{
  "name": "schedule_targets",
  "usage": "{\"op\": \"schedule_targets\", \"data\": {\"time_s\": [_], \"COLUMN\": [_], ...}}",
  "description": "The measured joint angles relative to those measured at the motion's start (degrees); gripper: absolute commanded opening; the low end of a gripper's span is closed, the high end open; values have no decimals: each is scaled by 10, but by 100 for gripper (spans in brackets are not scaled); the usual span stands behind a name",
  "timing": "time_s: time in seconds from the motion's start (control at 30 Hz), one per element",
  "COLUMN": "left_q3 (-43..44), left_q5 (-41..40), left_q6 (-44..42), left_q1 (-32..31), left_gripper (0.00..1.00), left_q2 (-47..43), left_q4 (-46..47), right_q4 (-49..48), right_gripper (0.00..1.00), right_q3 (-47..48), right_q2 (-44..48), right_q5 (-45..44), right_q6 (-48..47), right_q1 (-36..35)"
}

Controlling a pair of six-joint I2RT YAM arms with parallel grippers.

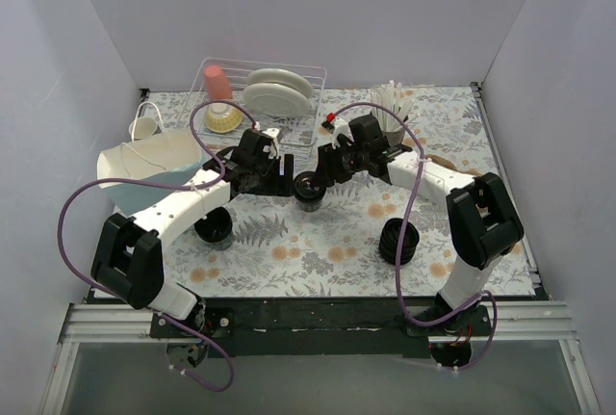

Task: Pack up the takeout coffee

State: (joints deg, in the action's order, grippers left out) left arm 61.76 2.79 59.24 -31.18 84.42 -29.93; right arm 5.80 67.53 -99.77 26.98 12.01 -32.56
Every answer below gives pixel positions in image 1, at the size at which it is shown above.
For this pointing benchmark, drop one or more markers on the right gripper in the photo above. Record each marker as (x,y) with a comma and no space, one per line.
(325,165)

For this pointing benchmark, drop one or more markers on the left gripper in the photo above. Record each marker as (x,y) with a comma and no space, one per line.
(287,174)

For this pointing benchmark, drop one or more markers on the black coffee lid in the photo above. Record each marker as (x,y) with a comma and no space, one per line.
(305,190)

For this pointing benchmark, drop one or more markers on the dark coffee cup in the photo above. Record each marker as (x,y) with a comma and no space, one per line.
(309,207)
(216,229)

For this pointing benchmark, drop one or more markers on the stack of black lids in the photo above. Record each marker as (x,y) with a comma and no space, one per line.
(389,237)

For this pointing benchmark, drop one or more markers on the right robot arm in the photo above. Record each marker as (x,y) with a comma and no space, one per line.
(483,223)

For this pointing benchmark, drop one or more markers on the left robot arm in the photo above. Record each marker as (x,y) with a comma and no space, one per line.
(129,260)

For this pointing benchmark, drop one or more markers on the grey straw holder cup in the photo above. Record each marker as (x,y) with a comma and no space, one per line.
(397,133)

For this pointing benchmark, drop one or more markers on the floral table mat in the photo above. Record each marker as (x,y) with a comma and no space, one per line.
(279,250)

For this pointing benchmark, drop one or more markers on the front white plate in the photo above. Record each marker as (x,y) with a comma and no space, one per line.
(275,100)

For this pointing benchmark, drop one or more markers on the white plate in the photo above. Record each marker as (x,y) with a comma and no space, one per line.
(282,77)
(275,100)

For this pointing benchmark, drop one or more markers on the yellow patterned bowl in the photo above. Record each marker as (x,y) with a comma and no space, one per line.
(222,118)

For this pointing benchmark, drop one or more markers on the bundle of white straws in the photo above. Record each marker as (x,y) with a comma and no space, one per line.
(397,99)

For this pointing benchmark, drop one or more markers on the rear white plate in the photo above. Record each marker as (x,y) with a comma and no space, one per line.
(282,77)

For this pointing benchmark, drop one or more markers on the brown cardboard cup carrier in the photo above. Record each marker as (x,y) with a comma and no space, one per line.
(443,162)

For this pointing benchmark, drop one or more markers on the light blue paper bag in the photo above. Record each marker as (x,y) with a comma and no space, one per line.
(171,157)

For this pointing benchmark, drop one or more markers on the pink plastic cup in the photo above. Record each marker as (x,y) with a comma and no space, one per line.
(217,83)

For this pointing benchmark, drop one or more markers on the small white mug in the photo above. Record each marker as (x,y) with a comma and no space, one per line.
(142,128)

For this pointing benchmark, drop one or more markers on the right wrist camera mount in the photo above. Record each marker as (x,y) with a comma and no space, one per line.
(339,130)

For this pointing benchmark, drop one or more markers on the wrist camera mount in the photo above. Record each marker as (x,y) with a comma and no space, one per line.
(339,130)
(268,142)

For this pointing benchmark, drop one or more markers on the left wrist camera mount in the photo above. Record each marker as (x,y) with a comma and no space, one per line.
(268,142)

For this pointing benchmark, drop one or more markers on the white wire dish rack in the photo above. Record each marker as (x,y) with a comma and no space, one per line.
(298,131)

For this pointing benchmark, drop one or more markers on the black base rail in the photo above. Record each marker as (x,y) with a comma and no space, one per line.
(318,326)

